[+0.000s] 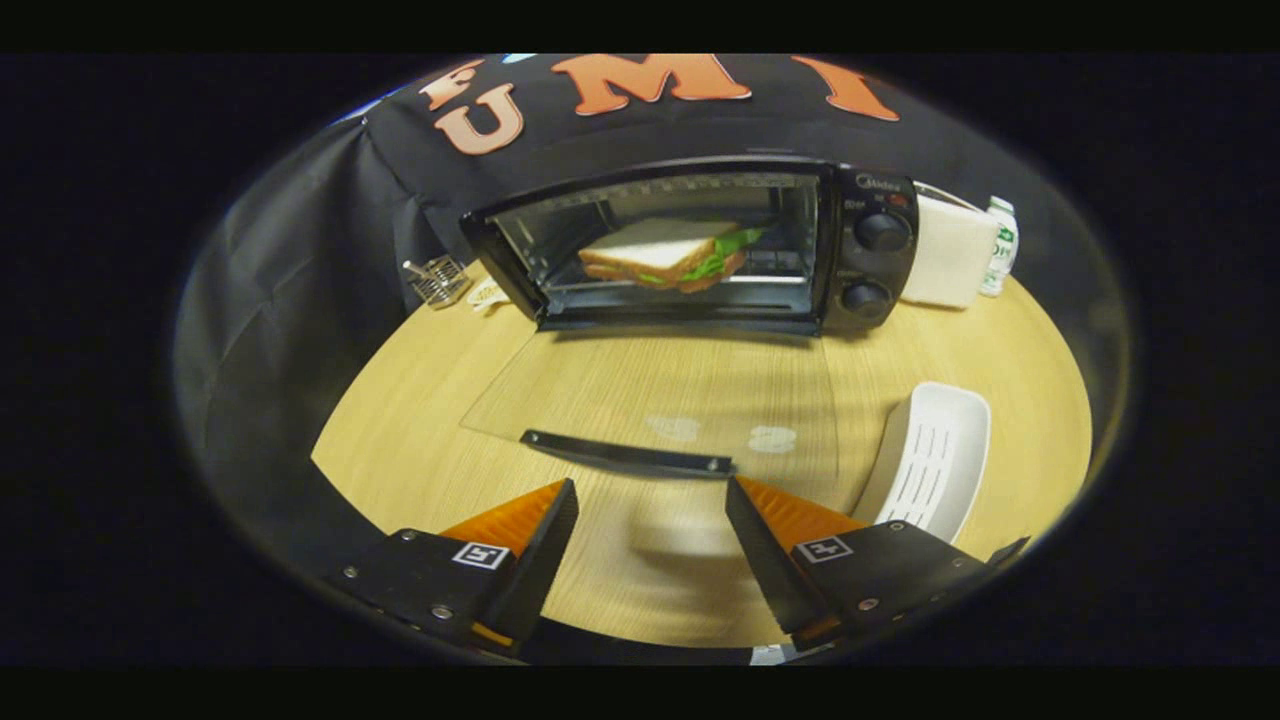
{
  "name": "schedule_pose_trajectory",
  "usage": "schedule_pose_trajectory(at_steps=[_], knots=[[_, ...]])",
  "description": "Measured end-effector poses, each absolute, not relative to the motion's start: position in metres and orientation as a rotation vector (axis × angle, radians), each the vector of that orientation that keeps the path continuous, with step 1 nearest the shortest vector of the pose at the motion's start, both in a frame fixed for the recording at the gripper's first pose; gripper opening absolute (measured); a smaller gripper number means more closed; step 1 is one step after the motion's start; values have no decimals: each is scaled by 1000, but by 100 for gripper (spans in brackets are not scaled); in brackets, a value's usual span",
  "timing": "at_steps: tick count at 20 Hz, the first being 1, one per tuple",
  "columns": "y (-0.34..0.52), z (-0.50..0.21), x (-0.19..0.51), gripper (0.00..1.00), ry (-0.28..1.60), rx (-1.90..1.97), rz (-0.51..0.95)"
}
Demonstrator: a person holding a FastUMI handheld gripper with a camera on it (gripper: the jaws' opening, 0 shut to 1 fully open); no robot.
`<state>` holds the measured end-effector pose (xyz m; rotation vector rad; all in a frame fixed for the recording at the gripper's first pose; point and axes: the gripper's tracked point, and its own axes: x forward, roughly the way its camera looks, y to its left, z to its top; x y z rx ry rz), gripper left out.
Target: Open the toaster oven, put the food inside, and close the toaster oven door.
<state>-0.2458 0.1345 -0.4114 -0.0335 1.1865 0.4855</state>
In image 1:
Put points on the white pop-up toaster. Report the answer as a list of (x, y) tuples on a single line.
[(945, 255)]

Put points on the white slotted plastic tray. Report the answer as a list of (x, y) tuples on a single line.
[(930, 460)]

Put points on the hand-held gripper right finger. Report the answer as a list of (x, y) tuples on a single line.
[(765, 555)]

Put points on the black toaster oven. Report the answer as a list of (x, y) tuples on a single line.
[(870, 270)]

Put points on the white green-label drink bottle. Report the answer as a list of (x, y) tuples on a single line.
[(1002, 250)]

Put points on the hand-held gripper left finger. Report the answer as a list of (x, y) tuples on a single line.
[(540, 560)]

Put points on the lettuce sandwich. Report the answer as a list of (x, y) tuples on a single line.
[(660, 250)]

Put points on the small white object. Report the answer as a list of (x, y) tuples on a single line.
[(488, 295)]

